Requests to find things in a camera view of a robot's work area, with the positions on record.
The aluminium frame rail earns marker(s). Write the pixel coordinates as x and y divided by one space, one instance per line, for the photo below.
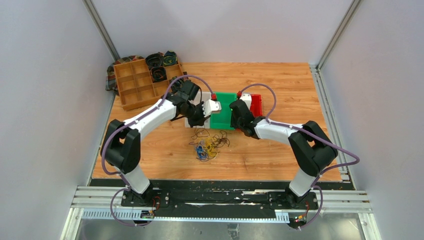
342 215

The wooden compartment tray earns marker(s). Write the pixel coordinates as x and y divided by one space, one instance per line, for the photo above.
135 83

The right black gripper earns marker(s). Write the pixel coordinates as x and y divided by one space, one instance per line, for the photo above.
233 123

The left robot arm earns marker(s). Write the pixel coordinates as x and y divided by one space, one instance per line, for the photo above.
121 147

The white plastic bin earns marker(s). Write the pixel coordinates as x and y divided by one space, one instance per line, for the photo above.
199 120

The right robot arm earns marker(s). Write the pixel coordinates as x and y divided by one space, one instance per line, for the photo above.
310 145

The rolled dark tie middle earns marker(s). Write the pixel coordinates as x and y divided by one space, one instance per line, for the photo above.
158 74

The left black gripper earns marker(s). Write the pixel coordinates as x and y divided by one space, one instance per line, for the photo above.
201 120

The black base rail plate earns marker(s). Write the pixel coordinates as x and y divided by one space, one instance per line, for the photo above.
212 199

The red plastic bin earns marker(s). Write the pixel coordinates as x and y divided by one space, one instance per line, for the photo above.
256 108

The rolled dark tie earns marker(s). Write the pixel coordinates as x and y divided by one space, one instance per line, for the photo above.
158 74
154 60

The rolled dark tie back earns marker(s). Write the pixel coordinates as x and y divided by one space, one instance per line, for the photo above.
154 60

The plaid cloth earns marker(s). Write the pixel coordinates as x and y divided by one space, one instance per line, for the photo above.
111 82

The rolled green tie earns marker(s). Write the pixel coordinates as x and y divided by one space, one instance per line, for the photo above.
170 58

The green plastic bin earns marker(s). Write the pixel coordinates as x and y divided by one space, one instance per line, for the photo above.
222 120

